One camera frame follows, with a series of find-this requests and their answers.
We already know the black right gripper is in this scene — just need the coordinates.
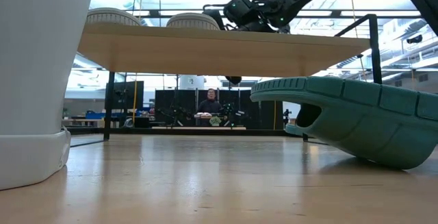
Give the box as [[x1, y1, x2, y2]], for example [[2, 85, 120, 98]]
[[202, 0, 274, 33]]

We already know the grey slide sandal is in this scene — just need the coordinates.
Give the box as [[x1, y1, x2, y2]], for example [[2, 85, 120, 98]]
[[166, 12, 220, 32], [86, 7, 142, 26]]

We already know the person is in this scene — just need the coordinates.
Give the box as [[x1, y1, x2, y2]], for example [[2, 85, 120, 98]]
[[197, 88, 223, 127]]

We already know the black partition screen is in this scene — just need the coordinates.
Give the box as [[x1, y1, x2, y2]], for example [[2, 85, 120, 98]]
[[155, 88, 285, 131]]

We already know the black tripod stand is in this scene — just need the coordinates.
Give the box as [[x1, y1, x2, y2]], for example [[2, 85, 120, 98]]
[[282, 108, 292, 131]]

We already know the blue storage bin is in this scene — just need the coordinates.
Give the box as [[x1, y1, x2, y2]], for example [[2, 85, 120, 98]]
[[85, 110, 114, 121]]

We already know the white hexagonal plant pot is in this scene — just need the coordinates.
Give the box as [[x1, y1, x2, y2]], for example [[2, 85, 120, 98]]
[[0, 0, 96, 191]]

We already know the wooden shelf black metal frame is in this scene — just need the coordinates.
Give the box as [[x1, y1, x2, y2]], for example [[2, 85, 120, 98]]
[[77, 13, 383, 142]]

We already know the black table rail frame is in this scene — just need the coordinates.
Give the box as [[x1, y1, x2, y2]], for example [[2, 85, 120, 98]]
[[64, 127, 305, 137]]

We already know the black ceiling camera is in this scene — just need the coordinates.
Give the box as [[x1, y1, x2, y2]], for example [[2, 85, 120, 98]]
[[406, 34, 424, 45]]

